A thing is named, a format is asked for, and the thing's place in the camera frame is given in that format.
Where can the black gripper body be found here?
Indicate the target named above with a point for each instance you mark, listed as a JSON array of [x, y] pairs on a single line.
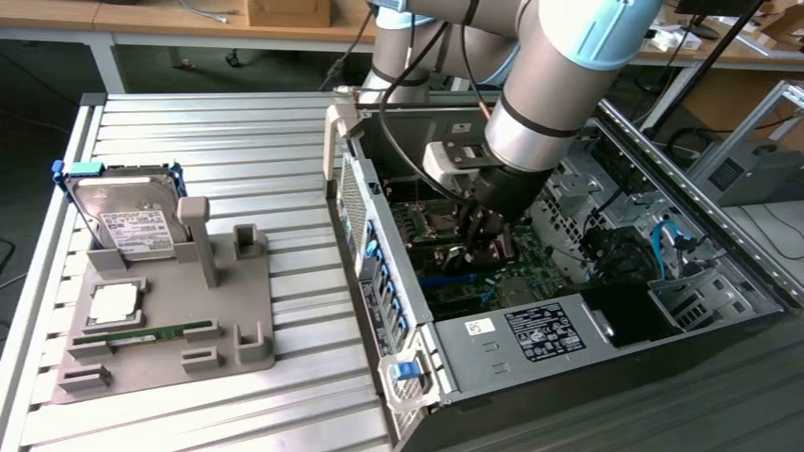
[[512, 193]]

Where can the graphics card with black fan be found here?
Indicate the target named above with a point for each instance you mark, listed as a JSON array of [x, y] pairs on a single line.
[[452, 261]]

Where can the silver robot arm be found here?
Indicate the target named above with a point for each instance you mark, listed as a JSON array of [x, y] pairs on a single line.
[[552, 85]]

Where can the black RAM stick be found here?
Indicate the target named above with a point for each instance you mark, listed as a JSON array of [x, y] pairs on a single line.
[[433, 248]]

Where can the green motherboard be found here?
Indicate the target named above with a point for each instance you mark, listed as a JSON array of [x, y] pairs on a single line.
[[547, 263]]

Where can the grey chipset heatsink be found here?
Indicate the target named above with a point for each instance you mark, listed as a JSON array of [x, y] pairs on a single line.
[[517, 289]]

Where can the blue expansion slot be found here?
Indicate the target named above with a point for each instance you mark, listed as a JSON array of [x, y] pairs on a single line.
[[449, 283]]

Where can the grey power supply unit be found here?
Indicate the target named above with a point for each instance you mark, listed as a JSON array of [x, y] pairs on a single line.
[[477, 348]]

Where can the black plastic shroud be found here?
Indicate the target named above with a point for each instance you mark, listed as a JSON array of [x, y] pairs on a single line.
[[628, 311]]

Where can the blue case latch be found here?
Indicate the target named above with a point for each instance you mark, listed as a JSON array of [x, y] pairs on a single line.
[[405, 369]]

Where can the silver disk bay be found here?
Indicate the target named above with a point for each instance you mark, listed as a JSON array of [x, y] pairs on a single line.
[[697, 301]]

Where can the open PC case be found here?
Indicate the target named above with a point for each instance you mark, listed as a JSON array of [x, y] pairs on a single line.
[[565, 414]]

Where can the grey computer tower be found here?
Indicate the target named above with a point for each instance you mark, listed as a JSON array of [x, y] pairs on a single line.
[[753, 174]]

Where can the small white box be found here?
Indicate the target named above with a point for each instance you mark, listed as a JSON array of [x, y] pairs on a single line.
[[684, 43]]

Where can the black stand pole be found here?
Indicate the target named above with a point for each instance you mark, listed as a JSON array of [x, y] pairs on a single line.
[[716, 52]]

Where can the black monitor with stand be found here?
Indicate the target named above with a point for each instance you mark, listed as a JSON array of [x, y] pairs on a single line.
[[703, 30]]

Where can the wooden desk white legs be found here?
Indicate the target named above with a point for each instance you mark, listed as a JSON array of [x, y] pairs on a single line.
[[753, 59], [157, 19]]

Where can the grey parts rack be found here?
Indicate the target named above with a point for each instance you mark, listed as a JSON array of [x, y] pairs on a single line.
[[169, 301]]

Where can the brown cardboard box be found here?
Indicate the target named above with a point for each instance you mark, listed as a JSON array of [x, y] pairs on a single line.
[[288, 11]]

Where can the green RAM stick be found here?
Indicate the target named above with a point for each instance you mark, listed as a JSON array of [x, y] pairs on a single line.
[[157, 333]]

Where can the hard disk in blue caddy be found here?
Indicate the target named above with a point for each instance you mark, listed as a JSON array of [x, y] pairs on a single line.
[[125, 207]]

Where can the folded cardboard piece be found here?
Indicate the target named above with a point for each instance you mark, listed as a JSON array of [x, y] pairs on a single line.
[[781, 23]]

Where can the silver CPU chip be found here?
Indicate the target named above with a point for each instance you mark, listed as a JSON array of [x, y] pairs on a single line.
[[113, 303]]

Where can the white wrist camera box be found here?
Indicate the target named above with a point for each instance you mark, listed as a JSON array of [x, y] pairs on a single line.
[[449, 165]]

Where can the aluminium profile frame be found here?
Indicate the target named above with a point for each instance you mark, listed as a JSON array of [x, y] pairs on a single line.
[[747, 120]]

